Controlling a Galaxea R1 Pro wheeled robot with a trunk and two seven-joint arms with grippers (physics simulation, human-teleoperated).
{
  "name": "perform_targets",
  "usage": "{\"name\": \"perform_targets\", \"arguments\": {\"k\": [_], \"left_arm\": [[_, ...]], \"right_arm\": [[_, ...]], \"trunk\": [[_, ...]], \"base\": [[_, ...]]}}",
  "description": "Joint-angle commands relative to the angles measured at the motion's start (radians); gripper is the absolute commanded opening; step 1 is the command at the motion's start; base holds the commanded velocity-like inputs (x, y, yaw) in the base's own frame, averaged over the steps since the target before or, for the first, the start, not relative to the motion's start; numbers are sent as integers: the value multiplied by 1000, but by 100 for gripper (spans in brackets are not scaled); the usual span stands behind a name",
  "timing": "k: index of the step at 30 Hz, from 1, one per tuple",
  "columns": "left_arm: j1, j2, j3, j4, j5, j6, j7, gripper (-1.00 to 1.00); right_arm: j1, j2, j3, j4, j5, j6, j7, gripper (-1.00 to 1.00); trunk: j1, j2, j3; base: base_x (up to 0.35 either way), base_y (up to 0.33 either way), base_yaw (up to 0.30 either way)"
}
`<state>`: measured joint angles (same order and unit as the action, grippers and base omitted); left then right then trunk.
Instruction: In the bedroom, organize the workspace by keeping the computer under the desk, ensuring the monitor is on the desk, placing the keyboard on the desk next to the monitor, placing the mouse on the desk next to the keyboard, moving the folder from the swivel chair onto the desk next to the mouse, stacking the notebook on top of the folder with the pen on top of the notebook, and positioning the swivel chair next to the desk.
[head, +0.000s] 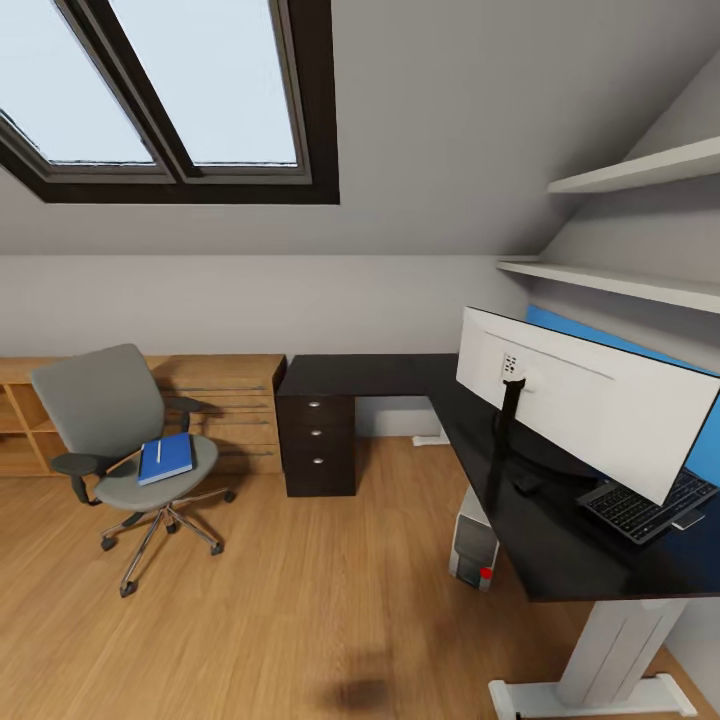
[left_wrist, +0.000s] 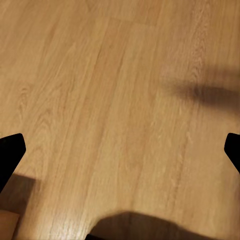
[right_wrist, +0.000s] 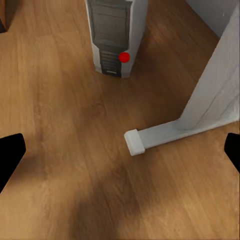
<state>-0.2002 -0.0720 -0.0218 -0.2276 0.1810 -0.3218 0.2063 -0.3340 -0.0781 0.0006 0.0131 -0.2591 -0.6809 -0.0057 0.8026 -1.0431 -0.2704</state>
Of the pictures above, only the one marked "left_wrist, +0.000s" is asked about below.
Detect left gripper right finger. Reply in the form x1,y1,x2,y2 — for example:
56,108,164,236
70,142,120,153
224,133,240,173

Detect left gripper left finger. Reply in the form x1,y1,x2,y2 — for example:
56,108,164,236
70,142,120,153
0,133,26,193

